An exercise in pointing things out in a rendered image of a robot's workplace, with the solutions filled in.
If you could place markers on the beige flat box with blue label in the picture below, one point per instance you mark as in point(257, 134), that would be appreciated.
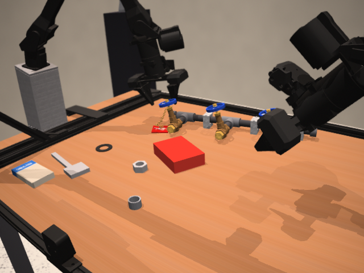
point(33, 174)

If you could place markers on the red rectangular block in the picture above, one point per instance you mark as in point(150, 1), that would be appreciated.
point(178, 154)

